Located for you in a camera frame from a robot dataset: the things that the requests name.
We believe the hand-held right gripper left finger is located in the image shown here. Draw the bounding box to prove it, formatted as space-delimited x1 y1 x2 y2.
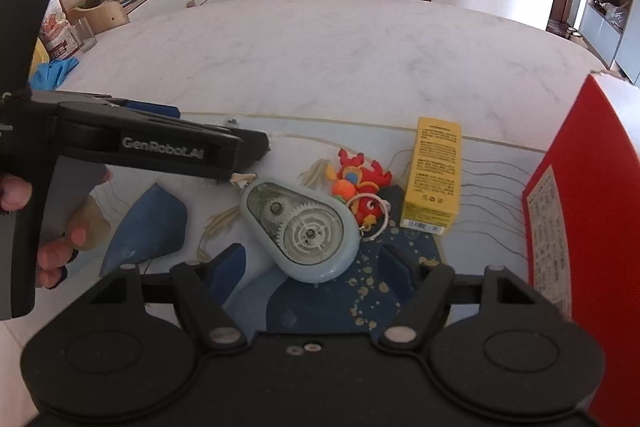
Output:
87 243 250 352

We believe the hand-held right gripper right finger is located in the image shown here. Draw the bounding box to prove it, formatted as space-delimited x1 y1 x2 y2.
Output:
377 243 546 353

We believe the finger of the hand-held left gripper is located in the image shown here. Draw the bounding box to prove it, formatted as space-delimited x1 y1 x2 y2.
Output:
32 89 182 120
120 108 272 174

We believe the light blue correction tape dispenser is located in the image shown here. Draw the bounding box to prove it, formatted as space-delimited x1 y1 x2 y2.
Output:
239 179 361 284

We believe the red cardboard box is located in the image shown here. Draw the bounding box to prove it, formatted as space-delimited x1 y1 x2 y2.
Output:
521 73 640 427

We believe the person's left hand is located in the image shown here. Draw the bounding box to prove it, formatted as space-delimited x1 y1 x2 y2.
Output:
0 167 113 290

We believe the blue cloth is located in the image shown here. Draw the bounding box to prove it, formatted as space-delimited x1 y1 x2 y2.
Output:
29 58 82 91

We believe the yellow tissue box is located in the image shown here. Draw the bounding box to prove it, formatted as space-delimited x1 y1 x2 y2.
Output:
30 44 52 76

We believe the clear drinking glass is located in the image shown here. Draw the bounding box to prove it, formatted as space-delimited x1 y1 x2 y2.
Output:
72 17 99 54

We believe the yellow carton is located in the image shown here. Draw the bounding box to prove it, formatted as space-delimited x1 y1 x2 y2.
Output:
401 116 464 237

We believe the red and white printed box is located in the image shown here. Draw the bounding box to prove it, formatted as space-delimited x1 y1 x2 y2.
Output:
39 0 82 64

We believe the pair of shoes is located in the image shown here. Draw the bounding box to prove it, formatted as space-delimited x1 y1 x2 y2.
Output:
547 19 584 41

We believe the grey shelf cabinet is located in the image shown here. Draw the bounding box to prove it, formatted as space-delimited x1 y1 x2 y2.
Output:
574 0 640 88

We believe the red plush toy keychain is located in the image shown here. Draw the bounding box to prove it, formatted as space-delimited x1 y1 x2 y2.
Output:
332 148 394 244

